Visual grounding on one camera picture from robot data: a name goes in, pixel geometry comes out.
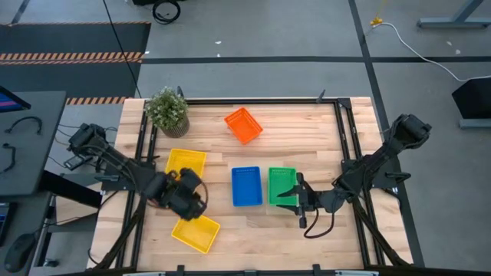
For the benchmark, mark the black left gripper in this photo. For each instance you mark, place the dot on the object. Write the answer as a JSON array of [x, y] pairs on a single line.
[[180, 199]]

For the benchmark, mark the black box on grey base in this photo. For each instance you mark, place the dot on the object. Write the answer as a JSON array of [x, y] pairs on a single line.
[[473, 99]]

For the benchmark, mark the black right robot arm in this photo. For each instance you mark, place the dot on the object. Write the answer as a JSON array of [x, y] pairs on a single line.
[[368, 168]]

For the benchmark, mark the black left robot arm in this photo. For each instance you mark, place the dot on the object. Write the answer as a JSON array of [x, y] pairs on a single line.
[[119, 163]]

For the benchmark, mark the black hazard-striped floor mat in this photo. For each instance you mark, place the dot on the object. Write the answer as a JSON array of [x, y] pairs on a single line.
[[57, 80]]

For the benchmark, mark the orange plastic basket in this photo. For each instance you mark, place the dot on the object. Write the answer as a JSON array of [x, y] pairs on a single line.
[[241, 122], [256, 135]]

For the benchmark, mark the black controller box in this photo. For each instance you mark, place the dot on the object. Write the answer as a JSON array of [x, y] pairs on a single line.
[[74, 163]]

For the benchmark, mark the black computer monitor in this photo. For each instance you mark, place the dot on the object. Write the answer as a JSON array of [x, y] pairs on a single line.
[[9, 101]]

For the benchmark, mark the blue plastic basket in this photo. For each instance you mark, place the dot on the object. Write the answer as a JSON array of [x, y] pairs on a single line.
[[246, 188]]

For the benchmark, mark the dark desk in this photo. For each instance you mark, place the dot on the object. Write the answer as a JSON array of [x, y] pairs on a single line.
[[38, 153]]

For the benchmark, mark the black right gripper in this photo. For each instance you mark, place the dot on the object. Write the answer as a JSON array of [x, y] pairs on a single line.
[[307, 201]]

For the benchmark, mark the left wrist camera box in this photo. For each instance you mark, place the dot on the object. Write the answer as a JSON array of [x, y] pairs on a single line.
[[190, 178]]

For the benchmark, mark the potted plant in striped pot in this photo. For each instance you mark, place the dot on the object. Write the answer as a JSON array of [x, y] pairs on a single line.
[[167, 109]]

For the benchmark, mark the yellow plastic basket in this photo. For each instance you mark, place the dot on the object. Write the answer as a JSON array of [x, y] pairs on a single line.
[[184, 159], [195, 234]]

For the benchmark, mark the green plastic basket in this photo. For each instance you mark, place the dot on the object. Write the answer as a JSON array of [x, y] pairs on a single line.
[[280, 180]]

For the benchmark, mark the black aluminium table frame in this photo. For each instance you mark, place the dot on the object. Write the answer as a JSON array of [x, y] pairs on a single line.
[[268, 101]]

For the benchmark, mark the grey desk leg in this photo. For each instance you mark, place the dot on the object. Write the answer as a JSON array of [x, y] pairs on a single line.
[[452, 23]]

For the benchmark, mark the black computer mouse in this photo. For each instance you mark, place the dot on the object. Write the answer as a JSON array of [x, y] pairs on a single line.
[[19, 251]]

